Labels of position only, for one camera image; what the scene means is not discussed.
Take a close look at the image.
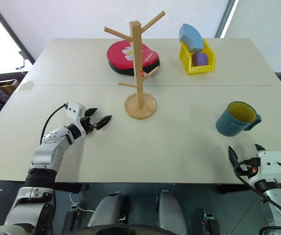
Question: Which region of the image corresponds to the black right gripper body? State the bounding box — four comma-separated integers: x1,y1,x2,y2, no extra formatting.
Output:
237,157,261,179

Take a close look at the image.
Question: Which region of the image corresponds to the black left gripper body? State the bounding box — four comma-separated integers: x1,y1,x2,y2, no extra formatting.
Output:
80,117,100,136

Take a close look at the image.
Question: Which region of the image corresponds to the wooden mug tree stand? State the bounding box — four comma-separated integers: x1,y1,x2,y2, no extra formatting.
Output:
103,10,166,120

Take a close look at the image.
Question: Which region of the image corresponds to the blue mug yellow inside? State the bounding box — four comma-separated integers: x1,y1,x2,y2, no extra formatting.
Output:
215,101,262,137

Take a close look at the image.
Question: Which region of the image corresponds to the red black round pad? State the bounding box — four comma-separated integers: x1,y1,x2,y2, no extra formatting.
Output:
107,40,161,76

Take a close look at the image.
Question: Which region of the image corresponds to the silver robot leg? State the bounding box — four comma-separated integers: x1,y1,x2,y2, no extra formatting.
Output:
156,189,188,235
87,191,131,228

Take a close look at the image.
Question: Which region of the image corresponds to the black stand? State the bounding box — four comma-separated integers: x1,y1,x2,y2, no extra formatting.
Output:
18,49,30,71

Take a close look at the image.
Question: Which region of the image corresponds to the brown cardboard box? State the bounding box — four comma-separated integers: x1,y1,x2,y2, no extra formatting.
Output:
0,77,21,104

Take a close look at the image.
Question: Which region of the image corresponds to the yellow plastic bin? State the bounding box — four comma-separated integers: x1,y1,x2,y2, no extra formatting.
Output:
178,38,216,75

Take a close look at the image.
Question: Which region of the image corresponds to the purple foam block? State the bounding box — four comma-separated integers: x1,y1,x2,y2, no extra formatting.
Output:
191,52,209,67

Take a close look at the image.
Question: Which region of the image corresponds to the dark rounded robot waist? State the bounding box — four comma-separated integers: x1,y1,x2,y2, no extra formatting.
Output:
73,223,172,235

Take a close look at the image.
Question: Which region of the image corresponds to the blue curved foam block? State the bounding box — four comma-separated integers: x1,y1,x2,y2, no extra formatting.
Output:
179,23,204,53

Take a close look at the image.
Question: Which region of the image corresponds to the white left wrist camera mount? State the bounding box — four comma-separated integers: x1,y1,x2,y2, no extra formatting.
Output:
66,102,86,121

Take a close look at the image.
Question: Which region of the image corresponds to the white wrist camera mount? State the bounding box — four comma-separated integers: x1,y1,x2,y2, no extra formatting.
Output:
258,151,281,175
66,102,86,121

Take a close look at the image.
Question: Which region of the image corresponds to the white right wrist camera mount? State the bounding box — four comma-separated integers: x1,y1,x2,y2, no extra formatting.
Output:
258,151,281,175

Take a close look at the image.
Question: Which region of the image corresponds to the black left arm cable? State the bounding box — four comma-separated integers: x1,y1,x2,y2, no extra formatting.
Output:
40,104,68,145

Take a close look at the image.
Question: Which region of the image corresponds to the thin white cable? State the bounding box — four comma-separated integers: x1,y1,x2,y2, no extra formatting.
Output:
69,192,95,213

